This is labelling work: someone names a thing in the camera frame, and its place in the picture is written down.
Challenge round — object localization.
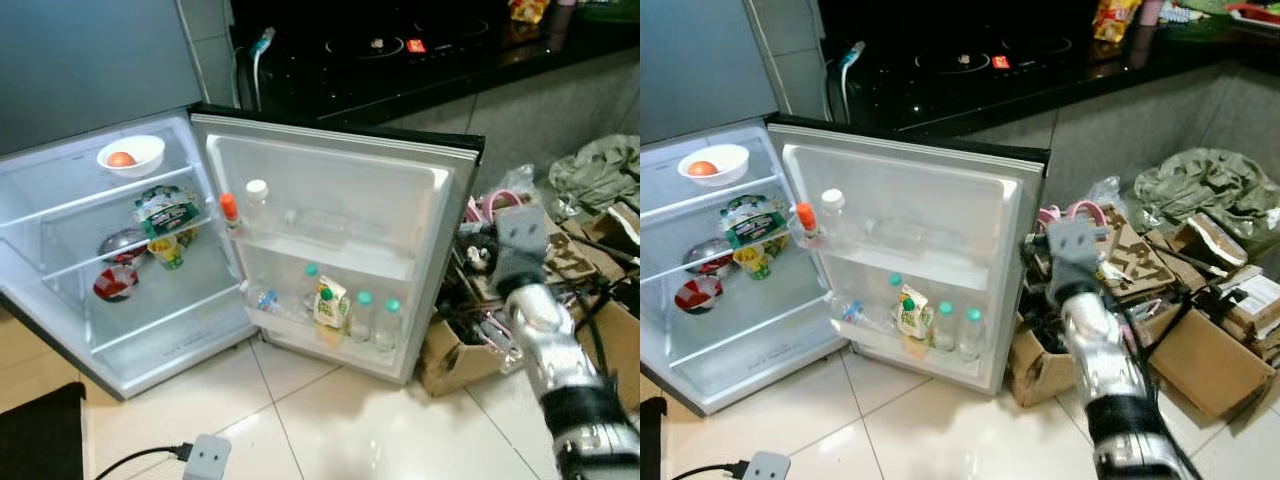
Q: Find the clear bottle white cap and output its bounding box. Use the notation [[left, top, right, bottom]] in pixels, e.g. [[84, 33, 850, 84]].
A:
[[244, 179, 274, 238], [819, 189, 850, 248]]

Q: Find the grey two-door fridge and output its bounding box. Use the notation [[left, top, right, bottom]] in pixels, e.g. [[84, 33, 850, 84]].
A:
[[0, 0, 259, 403], [640, 0, 853, 418]]

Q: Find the brown tray of cardboard pieces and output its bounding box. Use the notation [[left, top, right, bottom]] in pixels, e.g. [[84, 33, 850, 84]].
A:
[[538, 203, 603, 283], [1093, 203, 1173, 303]]

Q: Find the printed cardboard box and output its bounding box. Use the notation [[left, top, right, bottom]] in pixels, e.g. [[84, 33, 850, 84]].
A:
[[1004, 318, 1078, 409], [417, 313, 508, 399]]

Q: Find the grey-green cloth bag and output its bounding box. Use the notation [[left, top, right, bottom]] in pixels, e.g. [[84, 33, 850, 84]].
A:
[[547, 134, 641, 218], [1130, 147, 1280, 243]]

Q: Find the clear plastic bottle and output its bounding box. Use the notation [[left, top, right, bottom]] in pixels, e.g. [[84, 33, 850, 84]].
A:
[[864, 219, 928, 257]]

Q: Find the plain cardboard box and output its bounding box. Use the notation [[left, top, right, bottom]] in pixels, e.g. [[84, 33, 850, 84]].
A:
[[588, 298, 641, 413], [1143, 298, 1280, 423]]

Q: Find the red white bowl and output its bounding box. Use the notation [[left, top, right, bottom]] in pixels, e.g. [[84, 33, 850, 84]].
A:
[[92, 264, 142, 304], [674, 276, 724, 315]]

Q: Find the metal bowl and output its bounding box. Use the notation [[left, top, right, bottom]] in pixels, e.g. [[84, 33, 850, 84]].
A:
[[682, 237, 737, 277], [96, 227, 152, 267]]

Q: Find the black induction hob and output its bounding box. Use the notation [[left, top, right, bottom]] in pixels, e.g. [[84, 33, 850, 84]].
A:
[[298, 8, 503, 83], [878, 22, 1083, 93]]

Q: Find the black mat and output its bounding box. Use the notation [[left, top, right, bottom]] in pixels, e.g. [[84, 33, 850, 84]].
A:
[[0, 382, 87, 480], [640, 396, 670, 480]]

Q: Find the yellow cup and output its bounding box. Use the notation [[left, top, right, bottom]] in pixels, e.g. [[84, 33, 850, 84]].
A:
[[147, 234, 187, 272], [732, 244, 772, 282]]

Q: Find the green black snack packet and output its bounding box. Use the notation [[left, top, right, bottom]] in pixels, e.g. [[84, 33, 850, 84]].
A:
[[134, 185, 202, 240], [719, 195, 792, 250]]

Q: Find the grey freezer door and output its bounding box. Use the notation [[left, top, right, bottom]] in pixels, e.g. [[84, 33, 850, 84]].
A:
[[640, 0, 783, 168], [0, 0, 208, 158]]

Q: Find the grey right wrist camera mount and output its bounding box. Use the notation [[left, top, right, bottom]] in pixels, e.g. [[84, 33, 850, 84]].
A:
[[1044, 217, 1102, 303], [496, 204, 550, 291]]

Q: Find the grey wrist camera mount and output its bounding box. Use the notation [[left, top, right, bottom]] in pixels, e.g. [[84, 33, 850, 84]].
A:
[[496, 204, 550, 291], [741, 450, 792, 480], [184, 434, 234, 480], [1044, 217, 1102, 303]]

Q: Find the white cable teal plug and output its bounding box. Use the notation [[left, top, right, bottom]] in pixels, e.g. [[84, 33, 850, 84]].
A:
[[837, 39, 867, 123], [249, 27, 279, 113]]

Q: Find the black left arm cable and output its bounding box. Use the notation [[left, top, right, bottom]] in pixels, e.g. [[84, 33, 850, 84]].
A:
[[94, 442, 194, 480], [668, 458, 749, 480]]

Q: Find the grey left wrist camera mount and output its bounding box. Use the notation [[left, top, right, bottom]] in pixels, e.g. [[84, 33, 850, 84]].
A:
[[741, 450, 792, 480], [184, 434, 234, 480]]

